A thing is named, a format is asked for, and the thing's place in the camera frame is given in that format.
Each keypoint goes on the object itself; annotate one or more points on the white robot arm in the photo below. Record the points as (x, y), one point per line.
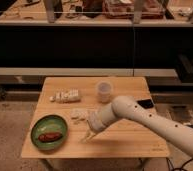
(126, 107)

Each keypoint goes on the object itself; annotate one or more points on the translucent plastic cup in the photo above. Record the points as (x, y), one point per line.
(104, 91)

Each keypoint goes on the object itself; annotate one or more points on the green ceramic bowl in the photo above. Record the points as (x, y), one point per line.
(49, 124)

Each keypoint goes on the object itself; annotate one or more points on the red sausage in bowl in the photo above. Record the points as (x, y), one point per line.
(50, 137)

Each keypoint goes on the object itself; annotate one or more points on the wooden table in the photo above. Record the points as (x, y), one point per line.
(123, 139)

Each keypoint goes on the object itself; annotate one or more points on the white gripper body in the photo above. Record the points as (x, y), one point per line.
(96, 122)

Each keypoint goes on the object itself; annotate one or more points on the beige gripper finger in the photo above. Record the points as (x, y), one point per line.
(90, 134)
(84, 138)

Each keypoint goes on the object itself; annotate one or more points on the white sponge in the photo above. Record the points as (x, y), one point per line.
(79, 114)

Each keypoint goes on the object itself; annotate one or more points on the black phone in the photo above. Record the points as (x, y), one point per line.
(146, 103)

